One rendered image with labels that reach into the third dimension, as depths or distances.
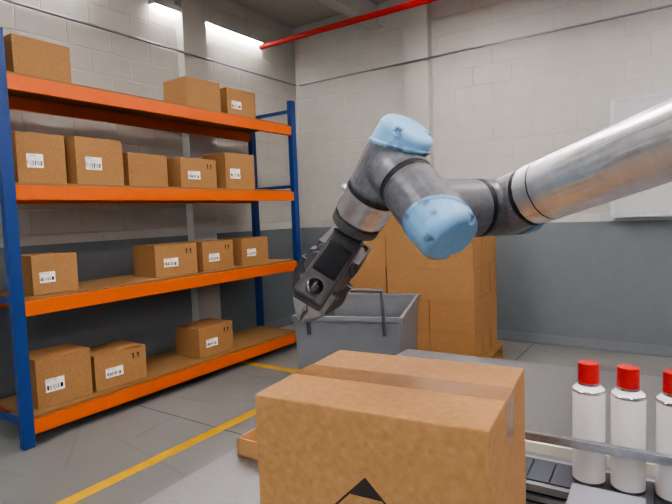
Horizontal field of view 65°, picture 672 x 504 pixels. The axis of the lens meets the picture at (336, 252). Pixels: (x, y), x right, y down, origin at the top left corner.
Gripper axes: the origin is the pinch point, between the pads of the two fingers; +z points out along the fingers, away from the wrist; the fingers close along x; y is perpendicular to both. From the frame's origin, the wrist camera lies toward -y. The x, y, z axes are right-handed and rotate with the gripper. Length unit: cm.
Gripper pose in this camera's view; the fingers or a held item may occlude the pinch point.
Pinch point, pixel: (301, 317)
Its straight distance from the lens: 85.1
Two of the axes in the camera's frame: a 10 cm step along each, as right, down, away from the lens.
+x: -8.3, -5.4, 1.1
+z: -4.0, 7.3, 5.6
